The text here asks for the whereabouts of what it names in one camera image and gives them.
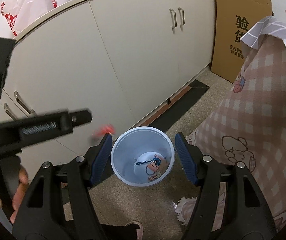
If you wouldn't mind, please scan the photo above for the red snack wrapper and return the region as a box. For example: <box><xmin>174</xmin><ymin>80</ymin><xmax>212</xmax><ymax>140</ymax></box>
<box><xmin>92</xmin><ymin>124</ymin><xmax>115</xmax><ymax>138</ymax></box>

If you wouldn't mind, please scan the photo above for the white plastic bag red print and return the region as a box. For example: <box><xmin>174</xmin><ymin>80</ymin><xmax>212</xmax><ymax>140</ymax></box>
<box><xmin>0</xmin><ymin>0</ymin><xmax>59</xmax><ymax>37</ymax></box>

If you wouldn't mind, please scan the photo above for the long white low cabinet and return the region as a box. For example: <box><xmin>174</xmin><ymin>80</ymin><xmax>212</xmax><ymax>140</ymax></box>
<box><xmin>0</xmin><ymin>0</ymin><xmax>219</xmax><ymax>180</ymax></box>

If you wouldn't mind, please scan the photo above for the person's left hand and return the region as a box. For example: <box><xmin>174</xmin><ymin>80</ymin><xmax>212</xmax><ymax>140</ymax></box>
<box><xmin>0</xmin><ymin>167</ymin><xmax>30</xmax><ymax>224</ymax></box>

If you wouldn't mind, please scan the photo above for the pink slipper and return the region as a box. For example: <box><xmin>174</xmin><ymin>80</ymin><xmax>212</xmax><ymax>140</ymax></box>
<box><xmin>124</xmin><ymin>220</ymin><xmax>143</xmax><ymax>240</ymax></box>

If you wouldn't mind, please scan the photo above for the pink checked bear print quilt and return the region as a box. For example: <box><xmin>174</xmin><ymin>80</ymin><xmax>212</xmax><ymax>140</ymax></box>
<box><xmin>175</xmin><ymin>34</ymin><xmax>286</xmax><ymax>233</ymax></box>

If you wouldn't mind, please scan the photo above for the dark wrapper strip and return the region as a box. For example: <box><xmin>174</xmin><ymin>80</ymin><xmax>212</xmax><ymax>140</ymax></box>
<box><xmin>134</xmin><ymin>159</ymin><xmax>154</xmax><ymax>167</ymax></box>

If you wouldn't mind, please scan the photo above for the grey checked tablecloth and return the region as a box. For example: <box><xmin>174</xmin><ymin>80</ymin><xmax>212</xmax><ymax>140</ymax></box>
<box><xmin>240</xmin><ymin>16</ymin><xmax>286</xmax><ymax>80</ymax></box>

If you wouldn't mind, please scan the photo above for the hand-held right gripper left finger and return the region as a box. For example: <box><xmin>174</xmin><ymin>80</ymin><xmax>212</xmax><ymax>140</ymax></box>
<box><xmin>12</xmin><ymin>133</ymin><xmax>113</xmax><ymax>240</ymax></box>

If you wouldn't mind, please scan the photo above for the cartoon print snack wrapper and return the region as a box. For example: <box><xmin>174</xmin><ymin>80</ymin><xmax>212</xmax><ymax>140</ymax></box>
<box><xmin>147</xmin><ymin>155</ymin><xmax>168</xmax><ymax>175</ymax></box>

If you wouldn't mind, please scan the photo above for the large cardboard box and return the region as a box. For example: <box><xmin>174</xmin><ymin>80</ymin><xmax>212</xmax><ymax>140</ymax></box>
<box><xmin>210</xmin><ymin>0</ymin><xmax>273</xmax><ymax>84</ymax></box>

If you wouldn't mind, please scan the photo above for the blue plastic trash bin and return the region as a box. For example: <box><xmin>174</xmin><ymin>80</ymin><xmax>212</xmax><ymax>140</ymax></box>
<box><xmin>110</xmin><ymin>126</ymin><xmax>176</xmax><ymax>187</ymax></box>

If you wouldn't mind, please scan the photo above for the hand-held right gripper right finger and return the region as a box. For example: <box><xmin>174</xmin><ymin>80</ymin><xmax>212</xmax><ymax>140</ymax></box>
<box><xmin>175</xmin><ymin>132</ymin><xmax>277</xmax><ymax>240</ymax></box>

